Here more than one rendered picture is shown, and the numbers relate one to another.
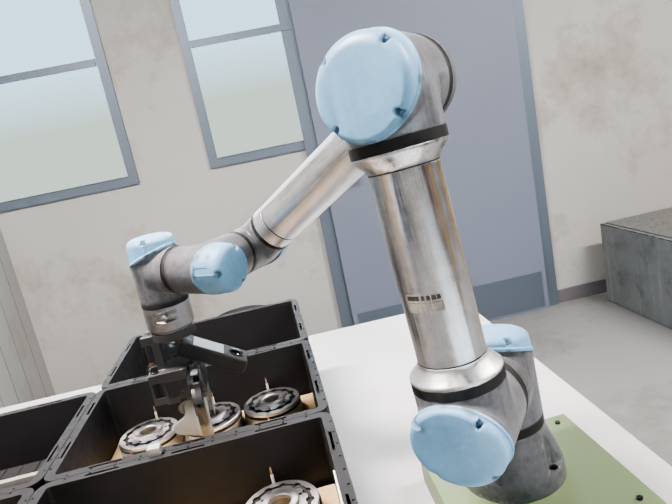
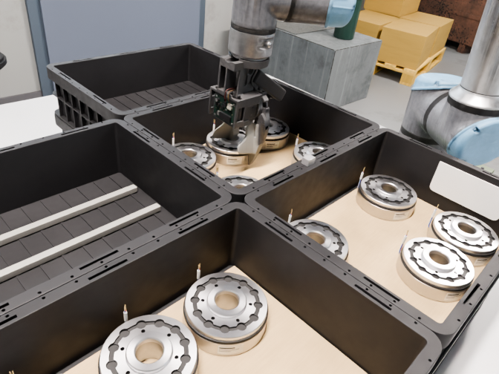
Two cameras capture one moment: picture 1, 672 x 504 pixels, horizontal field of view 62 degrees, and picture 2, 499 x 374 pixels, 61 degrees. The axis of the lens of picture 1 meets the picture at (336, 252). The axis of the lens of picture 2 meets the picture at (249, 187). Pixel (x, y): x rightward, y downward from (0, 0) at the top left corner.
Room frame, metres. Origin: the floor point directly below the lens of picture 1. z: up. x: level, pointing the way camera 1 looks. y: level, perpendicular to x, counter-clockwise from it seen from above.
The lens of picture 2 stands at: (0.34, 0.76, 1.27)
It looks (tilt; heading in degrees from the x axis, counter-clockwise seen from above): 34 degrees down; 317
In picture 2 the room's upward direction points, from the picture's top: 8 degrees clockwise
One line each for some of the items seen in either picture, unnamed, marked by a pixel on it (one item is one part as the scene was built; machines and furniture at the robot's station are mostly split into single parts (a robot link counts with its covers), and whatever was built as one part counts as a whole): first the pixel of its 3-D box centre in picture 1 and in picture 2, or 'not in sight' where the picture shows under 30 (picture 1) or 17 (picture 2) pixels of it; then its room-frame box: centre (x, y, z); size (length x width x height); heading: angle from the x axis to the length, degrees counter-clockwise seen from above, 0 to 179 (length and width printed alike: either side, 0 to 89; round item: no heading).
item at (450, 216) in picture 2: not in sight; (465, 231); (0.50, 0.12, 0.86); 0.10 x 0.10 x 0.01
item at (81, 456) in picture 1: (207, 432); (255, 151); (0.86, 0.27, 0.87); 0.40 x 0.30 x 0.11; 96
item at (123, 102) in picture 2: (218, 364); (162, 97); (1.16, 0.30, 0.87); 0.40 x 0.30 x 0.11; 96
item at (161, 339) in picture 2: not in sight; (149, 352); (0.59, 0.64, 0.86); 0.05 x 0.05 x 0.01
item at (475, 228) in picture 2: not in sight; (466, 229); (0.50, 0.12, 0.86); 0.05 x 0.05 x 0.01
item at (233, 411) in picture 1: (212, 417); (231, 140); (0.93, 0.27, 0.86); 0.10 x 0.10 x 0.01
